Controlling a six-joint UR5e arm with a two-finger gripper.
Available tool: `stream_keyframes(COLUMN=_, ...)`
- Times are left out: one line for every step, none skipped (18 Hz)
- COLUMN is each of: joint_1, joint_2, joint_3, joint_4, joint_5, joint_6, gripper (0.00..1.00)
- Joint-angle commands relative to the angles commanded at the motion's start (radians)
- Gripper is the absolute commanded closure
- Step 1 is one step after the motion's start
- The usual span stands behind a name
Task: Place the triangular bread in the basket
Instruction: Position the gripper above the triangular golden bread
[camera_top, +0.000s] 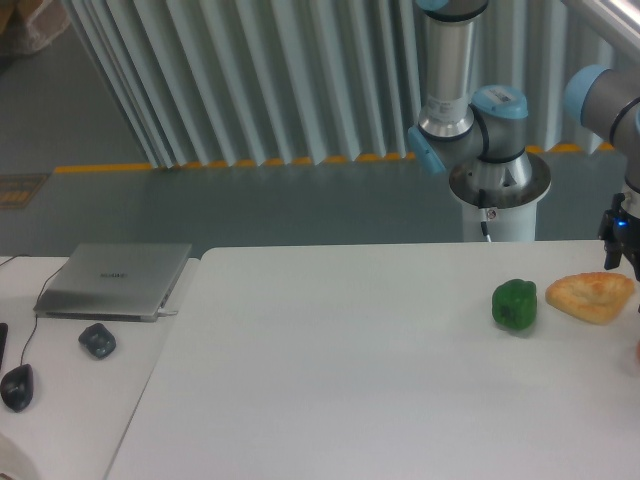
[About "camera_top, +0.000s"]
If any triangular golden bread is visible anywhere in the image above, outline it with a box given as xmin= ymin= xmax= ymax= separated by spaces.
xmin=545 ymin=272 xmax=635 ymax=325

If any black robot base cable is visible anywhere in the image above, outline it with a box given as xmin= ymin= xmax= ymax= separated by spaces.
xmin=476 ymin=187 xmax=494 ymax=244

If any black computer mouse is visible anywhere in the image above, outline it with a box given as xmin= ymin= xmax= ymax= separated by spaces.
xmin=1 ymin=364 xmax=34 ymax=413

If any black mouse cable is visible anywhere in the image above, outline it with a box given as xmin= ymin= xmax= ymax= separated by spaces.
xmin=0 ymin=254 xmax=64 ymax=369

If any white usb plug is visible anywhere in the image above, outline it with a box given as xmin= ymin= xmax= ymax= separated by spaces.
xmin=157 ymin=309 xmax=178 ymax=318

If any white round object corner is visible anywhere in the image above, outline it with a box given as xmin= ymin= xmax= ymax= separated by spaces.
xmin=1 ymin=435 xmax=39 ymax=480

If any green bell pepper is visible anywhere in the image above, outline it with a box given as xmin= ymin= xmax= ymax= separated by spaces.
xmin=491 ymin=279 xmax=537 ymax=331

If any white folding partition screen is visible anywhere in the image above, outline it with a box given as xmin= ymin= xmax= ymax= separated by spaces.
xmin=65 ymin=1 xmax=639 ymax=168

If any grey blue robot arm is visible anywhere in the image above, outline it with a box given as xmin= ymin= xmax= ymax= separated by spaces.
xmin=407 ymin=1 xmax=639 ymax=269

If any black keyboard edge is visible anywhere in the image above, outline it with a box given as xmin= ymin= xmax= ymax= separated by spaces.
xmin=0 ymin=322 xmax=8 ymax=370

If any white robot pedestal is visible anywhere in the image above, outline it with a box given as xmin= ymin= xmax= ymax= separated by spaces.
xmin=449 ymin=152 xmax=551 ymax=242

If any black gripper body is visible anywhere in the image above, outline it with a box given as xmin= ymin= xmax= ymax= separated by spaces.
xmin=598 ymin=192 xmax=639 ymax=259

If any dark earbuds case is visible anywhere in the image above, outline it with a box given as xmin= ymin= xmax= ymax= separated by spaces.
xmin=78 ymin=323 xmax=117 ymax=360

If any silver closed laptop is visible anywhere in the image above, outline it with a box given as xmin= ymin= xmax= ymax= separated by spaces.
xmin=34 ymin=243 xmax=192 ymax=322

